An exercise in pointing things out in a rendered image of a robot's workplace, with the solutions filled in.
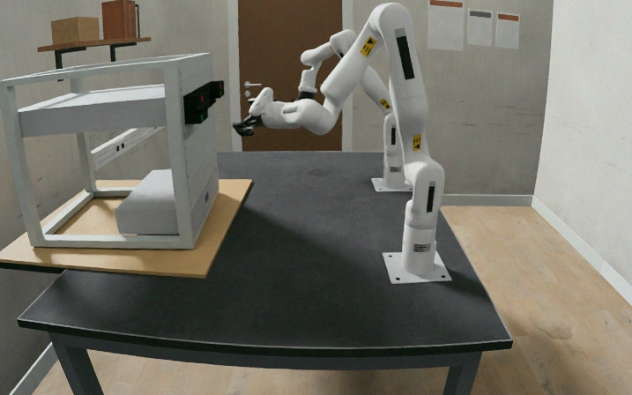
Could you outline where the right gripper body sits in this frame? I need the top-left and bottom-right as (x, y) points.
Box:
(297, 91), (314, 101)

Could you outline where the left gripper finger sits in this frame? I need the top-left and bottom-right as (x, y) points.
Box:
(248, 96), (277, 105)
(232, 116), (256, 137)

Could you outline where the tan flat wooden board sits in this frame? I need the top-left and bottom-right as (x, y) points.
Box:
(0, 180), (252, 278)

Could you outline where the white metal rack frame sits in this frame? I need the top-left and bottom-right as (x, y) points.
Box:
(0, 53), (219, 250)

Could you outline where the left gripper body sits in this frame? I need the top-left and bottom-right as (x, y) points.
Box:
(249, 115), (268, 128)

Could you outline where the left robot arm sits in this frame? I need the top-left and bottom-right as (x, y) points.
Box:
(249, 3), (445, 274)

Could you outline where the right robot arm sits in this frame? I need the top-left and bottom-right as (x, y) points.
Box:
(299, 30), (405, 188)

